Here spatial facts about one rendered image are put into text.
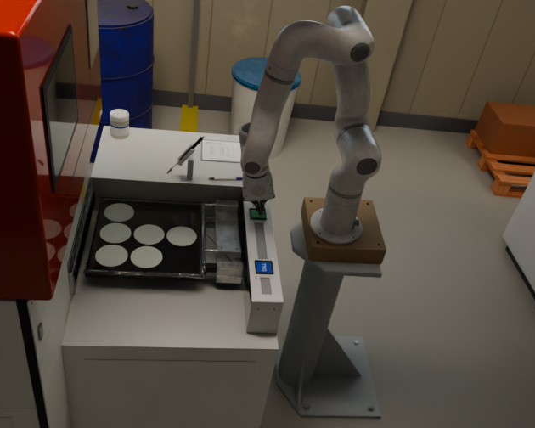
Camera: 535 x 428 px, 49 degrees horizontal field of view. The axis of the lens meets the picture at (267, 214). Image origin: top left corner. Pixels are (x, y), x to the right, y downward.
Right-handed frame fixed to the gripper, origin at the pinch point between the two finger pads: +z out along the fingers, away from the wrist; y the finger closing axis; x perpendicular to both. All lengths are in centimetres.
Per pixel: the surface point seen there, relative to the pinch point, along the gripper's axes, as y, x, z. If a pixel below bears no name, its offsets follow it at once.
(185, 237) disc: -25.9, -6.6, 3.8
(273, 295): 0.7, -37.5, 3.4
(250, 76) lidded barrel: 4, 188, 45
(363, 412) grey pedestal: 35, -16, 107
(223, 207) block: -13.0, 10.6, 6.7
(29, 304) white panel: -52, -66, -34
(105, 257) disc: -50, -18, -1
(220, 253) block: -14.7, -13.7, 6.3
